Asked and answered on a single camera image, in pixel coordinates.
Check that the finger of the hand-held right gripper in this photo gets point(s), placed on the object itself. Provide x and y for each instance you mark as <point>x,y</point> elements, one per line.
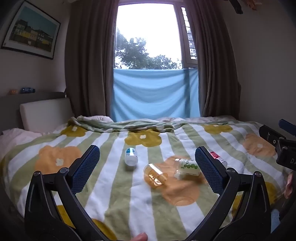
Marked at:
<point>269,135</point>
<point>288,126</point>

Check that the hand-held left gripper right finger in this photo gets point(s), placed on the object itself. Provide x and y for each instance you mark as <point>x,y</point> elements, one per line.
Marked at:
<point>208,168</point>

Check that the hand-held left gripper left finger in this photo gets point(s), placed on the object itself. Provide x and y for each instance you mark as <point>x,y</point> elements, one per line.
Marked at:
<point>86,168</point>

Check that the orange transparent cup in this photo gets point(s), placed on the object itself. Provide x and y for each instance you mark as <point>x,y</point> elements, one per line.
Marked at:
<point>155,173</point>

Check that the person's right hand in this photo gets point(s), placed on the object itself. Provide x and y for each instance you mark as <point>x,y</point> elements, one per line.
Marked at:
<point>290,185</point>

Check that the person's left hand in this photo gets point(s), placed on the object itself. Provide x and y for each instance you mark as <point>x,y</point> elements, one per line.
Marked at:
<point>140,237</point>

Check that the white tube with red print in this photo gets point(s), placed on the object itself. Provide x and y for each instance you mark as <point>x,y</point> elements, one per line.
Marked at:
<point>217,158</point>

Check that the white bottle green dots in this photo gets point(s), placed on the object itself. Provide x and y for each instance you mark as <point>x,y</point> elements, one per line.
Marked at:
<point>188,167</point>

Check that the white bottle with blue label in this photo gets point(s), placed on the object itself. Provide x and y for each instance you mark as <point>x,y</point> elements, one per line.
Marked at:
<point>131,157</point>

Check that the striped floral blanket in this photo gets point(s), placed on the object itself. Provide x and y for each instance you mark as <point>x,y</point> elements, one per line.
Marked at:
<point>129,190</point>

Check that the white cushion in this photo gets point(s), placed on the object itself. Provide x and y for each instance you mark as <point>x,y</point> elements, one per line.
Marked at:
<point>46,113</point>

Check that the pale pink duvet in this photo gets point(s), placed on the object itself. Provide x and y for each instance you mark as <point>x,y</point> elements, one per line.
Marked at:
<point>16,141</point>

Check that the light blue cloth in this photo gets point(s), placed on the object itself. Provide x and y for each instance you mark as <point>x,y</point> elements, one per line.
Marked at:
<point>155,92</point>

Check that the brown curtain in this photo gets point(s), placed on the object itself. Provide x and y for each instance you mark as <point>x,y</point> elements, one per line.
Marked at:
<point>215,60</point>
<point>89,58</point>

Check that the grey headboard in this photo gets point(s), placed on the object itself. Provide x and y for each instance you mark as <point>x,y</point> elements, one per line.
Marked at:
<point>10,109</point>

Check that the small blue ornament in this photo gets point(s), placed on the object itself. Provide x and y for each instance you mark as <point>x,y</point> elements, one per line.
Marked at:
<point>27,90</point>

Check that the small orange ornament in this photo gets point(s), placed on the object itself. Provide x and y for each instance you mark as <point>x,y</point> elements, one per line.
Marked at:
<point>13,92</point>

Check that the dark hanging object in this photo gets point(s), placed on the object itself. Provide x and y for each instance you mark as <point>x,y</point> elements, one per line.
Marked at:
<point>235,5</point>

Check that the framed picture of houses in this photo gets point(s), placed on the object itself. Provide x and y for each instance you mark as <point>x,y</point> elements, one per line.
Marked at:
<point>31,31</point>

